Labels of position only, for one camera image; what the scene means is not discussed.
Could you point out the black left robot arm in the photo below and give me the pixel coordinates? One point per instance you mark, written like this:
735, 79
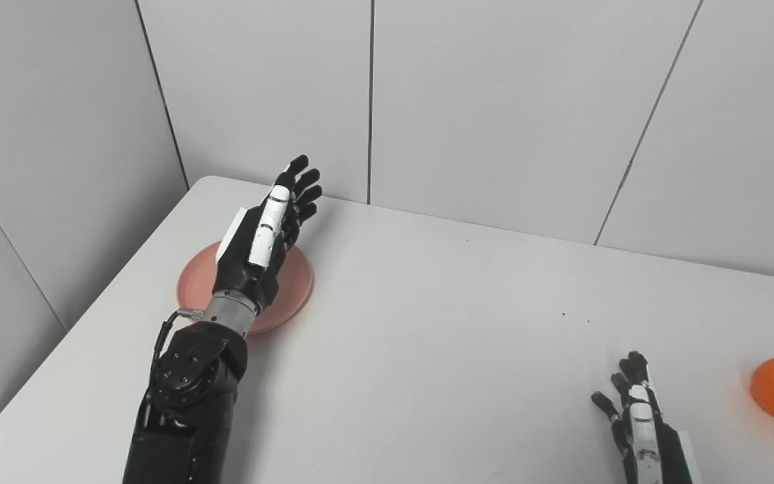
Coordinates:
185, 403

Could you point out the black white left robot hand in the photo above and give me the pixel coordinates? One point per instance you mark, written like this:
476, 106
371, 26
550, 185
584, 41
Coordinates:
239, 269

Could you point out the pink round plate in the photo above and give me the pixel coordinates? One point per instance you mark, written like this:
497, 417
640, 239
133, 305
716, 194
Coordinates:
293, 282

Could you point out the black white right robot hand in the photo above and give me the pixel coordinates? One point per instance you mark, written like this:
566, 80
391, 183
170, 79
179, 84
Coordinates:
662, 450

